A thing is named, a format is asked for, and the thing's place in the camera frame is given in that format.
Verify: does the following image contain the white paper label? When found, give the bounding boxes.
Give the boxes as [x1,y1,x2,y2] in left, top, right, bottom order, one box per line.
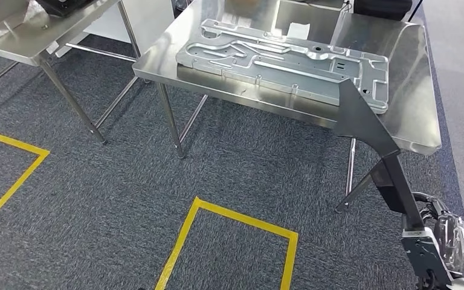
[287,22,311,40]

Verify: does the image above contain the stainless steel side table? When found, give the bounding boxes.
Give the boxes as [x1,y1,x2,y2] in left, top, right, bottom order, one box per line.
[0,0,152,146]

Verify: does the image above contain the stainless steel workbench table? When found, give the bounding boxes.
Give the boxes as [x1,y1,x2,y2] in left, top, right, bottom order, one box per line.
[132,0,443,213]

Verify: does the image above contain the stamped sheet metal panel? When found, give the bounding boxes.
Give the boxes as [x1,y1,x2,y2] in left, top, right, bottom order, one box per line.
[176,19,390,115]

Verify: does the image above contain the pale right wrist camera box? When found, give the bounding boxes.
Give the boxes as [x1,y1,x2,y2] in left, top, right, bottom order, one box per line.
[401,227,455,290]

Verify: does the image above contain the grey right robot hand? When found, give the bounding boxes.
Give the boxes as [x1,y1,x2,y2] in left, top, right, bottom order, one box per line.
[412,192,464,274]

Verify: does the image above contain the white cabinet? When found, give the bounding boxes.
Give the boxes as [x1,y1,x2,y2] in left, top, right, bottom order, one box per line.
[56,0,176,59]

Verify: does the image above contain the yellow floor tape rectangle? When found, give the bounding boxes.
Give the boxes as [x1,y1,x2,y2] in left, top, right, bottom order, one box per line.
[0,130,51,235]
[153,196,299,290]

